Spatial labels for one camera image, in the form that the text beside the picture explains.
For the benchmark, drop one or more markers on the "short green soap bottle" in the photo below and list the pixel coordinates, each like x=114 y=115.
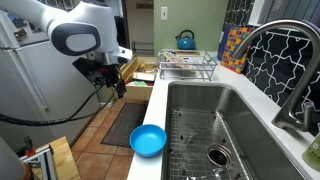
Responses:
x=313 y=153

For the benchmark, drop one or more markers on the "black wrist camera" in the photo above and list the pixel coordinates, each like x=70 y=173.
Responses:
x=85 y=68

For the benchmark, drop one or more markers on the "wooden cutting board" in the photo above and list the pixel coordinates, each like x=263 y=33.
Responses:
x=188 y=52

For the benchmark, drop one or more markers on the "white light switch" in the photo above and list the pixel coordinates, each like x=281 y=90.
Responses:
x=164 y=13

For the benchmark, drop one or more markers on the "blue cutting board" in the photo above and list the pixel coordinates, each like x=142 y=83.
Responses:
x=222 y=41

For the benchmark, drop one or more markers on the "kitchen window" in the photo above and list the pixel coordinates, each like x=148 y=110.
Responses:
x=286 y=10

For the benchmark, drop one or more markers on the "white refrigerator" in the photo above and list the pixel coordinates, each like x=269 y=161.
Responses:
x=40 y=86

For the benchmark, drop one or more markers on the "blue plastic bowl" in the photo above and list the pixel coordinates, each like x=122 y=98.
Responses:
x=147 y=140

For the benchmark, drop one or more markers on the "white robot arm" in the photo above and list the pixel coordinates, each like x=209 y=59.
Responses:
x=40 y=16

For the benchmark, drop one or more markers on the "plywood board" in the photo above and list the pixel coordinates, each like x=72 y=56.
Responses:
x=65 y=160

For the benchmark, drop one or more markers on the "aluminium extrusion frame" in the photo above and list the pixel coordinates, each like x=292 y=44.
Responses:
x=41 y=161

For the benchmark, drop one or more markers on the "stainless steel sink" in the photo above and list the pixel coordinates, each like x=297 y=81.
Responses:
x=246 y=110

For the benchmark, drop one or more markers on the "teal kettle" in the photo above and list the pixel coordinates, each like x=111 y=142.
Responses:
x=185 y=42

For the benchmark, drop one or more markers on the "dark floor mat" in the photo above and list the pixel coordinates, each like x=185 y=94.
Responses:
x=125 y=125

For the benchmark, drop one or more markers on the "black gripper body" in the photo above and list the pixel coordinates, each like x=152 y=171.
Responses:
x=106 y=75

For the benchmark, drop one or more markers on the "open wooden drawer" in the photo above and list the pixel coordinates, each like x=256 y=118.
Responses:
x=138 y=88

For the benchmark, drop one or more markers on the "colourful checkered board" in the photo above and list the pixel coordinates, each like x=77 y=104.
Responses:
x=236 y=50

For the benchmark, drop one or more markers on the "round sink drain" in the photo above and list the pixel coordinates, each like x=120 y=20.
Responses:
x=219 y=155

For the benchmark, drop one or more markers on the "metal dish rack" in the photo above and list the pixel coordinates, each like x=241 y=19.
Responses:
x=186 y=68

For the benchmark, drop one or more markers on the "brushed steel faucet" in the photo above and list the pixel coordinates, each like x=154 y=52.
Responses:
x=296 y=96

